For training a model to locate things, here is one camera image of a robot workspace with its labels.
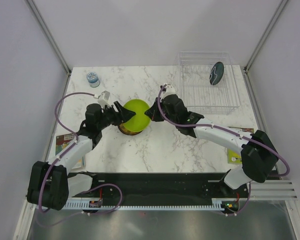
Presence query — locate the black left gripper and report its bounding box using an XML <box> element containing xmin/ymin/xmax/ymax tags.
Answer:
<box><xmin>97</xmin><ymin>101</ymin><xmax>136</xmax><ymax>130</ymax></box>

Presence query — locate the yellow patterned plate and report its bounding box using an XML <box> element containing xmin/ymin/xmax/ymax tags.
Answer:
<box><xmin>118</xmin><ymin>124</ymin><xmax>142</xmax><ymax>136</ymax></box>

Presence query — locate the lime green plate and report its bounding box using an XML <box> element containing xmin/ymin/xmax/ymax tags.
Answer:
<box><xmin>123</xmin><ymin>99</ymin><xmax>151</xmax><ymax>133</ymax></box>

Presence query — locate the dark green plate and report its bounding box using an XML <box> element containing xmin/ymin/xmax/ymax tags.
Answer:
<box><xmin>209</xmin><ymin>61</ymin><xmax>225</xmax><ymax>86</ymax></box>

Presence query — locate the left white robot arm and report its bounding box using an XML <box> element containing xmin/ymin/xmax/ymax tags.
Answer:
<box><xmin>26</xmin><ymin>101</ymin><xmax>136</xmax><ymax>213</ymax></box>

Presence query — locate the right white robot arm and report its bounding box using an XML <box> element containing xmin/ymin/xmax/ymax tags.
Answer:
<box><xmin>144</xmin><ymin>94</ymin><xmax>278</xmax><ymax>197</ymax></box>

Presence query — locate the blue white round jar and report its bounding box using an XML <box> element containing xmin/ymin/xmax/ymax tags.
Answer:
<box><xmin>86</xmin><ymin>72</ymin><xmax>100</xmax><ymax>88</ymax></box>

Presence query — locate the yellow white booklet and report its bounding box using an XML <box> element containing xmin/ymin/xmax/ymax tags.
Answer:
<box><xmin>55</xmin><ymin>133</ymin><xmax>86</xmax><ymax>169</ymax></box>

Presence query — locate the green printed booklet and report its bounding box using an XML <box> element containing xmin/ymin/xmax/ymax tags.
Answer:
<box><xmin>226</xmin><ymin>126</ymin><xmax>255</xmax><ymax>165</ymax></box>

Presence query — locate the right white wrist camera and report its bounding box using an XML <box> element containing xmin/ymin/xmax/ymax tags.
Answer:
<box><xmin>160</xmin><ymin>83</ymin><xmax>176</xmax><ymax>98</ymax></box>

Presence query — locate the white wire dish rack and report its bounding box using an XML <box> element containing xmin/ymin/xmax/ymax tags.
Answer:
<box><xmin>175</xmin><ymin>51</ymin><xmax>241</xmax><ymax>115</ymax></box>

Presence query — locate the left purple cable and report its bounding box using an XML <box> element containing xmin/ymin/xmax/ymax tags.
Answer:
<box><xmin>37</xmin><ymin>91</ymin><xmax>123</xmax><ymax>227</ymax></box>

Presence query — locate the purple cable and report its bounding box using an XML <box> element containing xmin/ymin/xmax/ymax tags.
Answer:
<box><xmin>157</xmin><ymin>84</ymin><xmax>290</xmax><ymax>217</ymax></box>
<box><xmin>37</xmin><ymin>91</ymin><xmax>123</xmax><ymax>227</ymax></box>

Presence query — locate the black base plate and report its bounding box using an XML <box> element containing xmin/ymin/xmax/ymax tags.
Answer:
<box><xmin>77</xmin><ymin>172</ymin><xmax>248</xmax><ymax>205</ymax></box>

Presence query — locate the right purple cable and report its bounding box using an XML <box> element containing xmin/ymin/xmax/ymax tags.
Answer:
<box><xmin>157</xmin><ymin>84</ymin><xmax>290</xmax><ymax>217</ymax></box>

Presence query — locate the white slotted cable duct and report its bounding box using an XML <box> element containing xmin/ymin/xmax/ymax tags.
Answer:
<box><xmin>61</xmin><ymin>197</ymin><xmax>232</xmax><ymax>211</ymax></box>

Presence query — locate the aluminium frame rail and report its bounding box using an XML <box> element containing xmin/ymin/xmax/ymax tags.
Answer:
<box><xmin>24</xmin><ymin>178</ymin><xmax>300</xmax><ymax>201</ymax></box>

